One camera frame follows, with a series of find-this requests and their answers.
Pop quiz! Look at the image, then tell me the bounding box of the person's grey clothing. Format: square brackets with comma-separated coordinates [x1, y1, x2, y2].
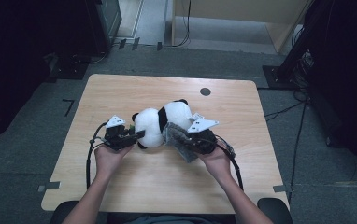
[126, 215, 236, 224]

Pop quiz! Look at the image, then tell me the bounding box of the dark cabinet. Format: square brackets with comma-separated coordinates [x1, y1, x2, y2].
[82, 0, 123, 56]

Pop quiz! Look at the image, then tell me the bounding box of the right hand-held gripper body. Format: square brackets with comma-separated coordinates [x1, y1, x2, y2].
[187, 120, 221, 156]

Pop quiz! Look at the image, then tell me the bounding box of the grey cloth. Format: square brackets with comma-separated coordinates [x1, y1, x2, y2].
[162, 121, 199, 164]

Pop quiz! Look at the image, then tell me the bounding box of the dark curtain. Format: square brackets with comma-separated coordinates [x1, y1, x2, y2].
[0, 0, 91, 147]
[307, 0, 357, 178]

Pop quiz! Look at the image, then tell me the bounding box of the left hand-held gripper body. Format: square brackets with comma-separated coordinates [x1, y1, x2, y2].
[105, 115, 136, 152]

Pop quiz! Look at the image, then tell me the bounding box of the left hand-held gripper cable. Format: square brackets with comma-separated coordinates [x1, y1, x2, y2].
[85, 121, 108, 190]

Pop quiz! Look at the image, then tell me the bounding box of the right hand-held gripper cable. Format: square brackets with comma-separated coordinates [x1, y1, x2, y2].
[213, 134, 245, 191]

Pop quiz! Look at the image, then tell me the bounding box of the person's left hand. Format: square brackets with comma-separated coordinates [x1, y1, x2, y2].
[93, 144, 134, 181]

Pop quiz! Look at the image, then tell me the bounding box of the long black floor cable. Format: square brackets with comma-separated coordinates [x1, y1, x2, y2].
[287, 102, 308, 204]

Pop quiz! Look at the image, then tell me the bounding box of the light wooden furniture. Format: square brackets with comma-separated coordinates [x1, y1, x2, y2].
[170, 0, 316, 54]

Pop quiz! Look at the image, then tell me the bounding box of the black metal stand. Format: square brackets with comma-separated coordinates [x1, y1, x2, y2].
[262, 0, 325, 91]

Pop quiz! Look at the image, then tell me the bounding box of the hand-held gripper cable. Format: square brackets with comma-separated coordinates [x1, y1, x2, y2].
[85, 121, 108, 190]
[213, 134, 245, 191]

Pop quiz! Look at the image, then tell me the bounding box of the short black floor cable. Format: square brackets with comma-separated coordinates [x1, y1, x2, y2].
[264, 101, 307, 122]

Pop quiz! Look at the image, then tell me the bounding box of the black hanging cable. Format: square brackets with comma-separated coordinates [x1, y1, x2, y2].
[164, 0, 192, 49]

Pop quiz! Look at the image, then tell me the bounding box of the grey tape strip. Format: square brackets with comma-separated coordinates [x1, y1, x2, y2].
[36, 181, 62, 193]
[272, 184, 293, 194]

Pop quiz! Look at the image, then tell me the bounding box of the black floor tape mark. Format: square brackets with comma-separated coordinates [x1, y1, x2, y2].
[62, 98, 75, 118]

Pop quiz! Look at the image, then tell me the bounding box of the panda plush toy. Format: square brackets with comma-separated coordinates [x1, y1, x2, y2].
[132, 98, 206, 149]

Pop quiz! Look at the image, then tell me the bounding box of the looped floor cable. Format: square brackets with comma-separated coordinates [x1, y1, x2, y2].
[72, 50, 108, 65]

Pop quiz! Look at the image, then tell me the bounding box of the person's right hand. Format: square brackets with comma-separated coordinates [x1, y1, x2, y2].
[198, 147, 232, 181]

